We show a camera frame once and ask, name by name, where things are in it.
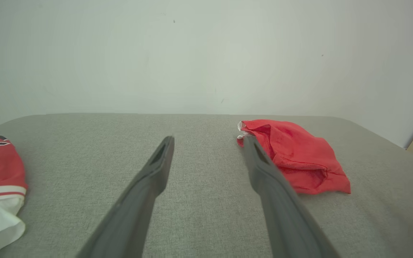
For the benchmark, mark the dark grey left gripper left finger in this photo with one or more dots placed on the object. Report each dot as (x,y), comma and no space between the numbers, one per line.
(138,208)

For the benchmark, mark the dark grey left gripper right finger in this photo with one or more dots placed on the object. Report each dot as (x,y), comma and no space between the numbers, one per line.
(281,215)

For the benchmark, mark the red mesh garment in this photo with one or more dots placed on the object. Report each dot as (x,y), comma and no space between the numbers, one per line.
(299,154)

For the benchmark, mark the grey fabric sofa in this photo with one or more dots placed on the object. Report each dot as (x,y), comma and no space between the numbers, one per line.
(206,161)

